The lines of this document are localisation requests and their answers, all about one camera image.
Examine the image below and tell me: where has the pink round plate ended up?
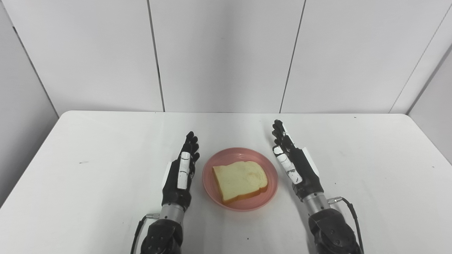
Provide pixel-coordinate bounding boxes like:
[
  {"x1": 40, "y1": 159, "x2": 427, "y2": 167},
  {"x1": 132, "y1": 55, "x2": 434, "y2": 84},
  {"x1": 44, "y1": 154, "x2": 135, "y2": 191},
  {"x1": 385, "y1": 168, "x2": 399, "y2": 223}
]
[{"x1": 202, "y1": 147, "x2": 279, "y2": 212}]

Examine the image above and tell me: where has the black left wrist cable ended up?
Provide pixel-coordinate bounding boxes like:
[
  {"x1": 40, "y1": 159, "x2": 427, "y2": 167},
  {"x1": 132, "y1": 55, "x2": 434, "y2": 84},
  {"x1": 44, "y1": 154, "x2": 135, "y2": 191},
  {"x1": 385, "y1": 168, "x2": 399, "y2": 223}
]
[{"x1": 130, "y1": 213, "x2": 160, "y2": 254}]

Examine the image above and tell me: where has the slice of white bread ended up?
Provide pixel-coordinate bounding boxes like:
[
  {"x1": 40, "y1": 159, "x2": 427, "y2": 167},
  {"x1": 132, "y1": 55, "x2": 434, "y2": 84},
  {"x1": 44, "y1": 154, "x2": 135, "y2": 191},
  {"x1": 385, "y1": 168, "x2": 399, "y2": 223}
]
[{"x1": 212, "y1": 161, "x2": 268, "y2": 204}]

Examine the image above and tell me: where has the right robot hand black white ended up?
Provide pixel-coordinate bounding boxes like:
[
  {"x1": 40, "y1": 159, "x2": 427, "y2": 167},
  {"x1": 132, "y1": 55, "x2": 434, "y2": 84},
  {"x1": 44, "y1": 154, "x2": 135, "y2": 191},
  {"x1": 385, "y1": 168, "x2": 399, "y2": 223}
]
[{"x1": 272, "y1": 119, "x2": 325, "y2": 202}]

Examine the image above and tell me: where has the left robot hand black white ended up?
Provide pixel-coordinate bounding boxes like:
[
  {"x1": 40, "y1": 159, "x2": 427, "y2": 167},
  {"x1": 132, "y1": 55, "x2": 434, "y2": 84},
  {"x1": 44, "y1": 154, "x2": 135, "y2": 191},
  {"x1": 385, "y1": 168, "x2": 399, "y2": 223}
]
[{"x1": 161, "y1": 131, "x2": 200, "y2": 212}]

